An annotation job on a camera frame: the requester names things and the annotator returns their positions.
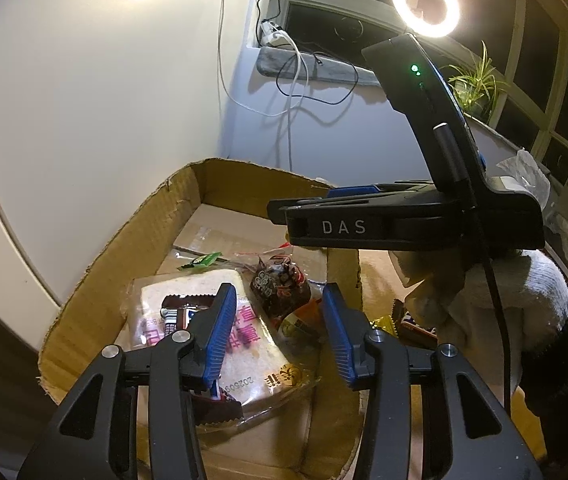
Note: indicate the round dark snack clear packet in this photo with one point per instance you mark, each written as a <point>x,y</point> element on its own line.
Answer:
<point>276,285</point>

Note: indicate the dark dates packet red ends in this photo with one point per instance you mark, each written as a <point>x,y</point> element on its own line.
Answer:
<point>416,332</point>

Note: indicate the green candy wrapper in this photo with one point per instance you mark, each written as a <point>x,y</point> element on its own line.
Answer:
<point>204,260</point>

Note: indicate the person's right forearm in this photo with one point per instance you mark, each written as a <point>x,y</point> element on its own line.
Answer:
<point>564,385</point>

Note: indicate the clear bread packet pink print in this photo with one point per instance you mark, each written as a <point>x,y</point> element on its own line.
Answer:
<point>264,355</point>

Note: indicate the person's right hand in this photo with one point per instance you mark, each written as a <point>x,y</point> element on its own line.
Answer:
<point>534,300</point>

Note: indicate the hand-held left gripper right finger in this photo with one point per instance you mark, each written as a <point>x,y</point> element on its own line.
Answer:
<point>339,340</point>

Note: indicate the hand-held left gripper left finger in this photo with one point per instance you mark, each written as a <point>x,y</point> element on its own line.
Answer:
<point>219,340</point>

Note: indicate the white framed window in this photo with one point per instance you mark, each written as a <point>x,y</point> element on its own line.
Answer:
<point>554,110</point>

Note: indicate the brown cardboard box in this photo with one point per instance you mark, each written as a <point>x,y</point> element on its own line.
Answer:
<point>114,260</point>

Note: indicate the yellow candy wrapper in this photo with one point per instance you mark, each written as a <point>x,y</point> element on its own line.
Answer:
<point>384,325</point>

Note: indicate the grey stone windowsill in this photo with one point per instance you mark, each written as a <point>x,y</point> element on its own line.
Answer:
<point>269,62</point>

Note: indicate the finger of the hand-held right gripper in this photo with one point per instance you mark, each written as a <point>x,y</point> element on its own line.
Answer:
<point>314,207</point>
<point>351,191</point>

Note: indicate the potted spider plant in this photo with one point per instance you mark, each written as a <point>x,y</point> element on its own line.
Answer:
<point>479,85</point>

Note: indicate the white plastic bag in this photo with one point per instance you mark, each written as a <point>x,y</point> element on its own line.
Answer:
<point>524,175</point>

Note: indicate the orange white snack packet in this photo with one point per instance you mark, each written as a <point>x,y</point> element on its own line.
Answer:
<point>299,327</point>

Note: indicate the white power strip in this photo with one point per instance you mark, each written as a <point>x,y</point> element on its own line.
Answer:
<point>276,35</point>

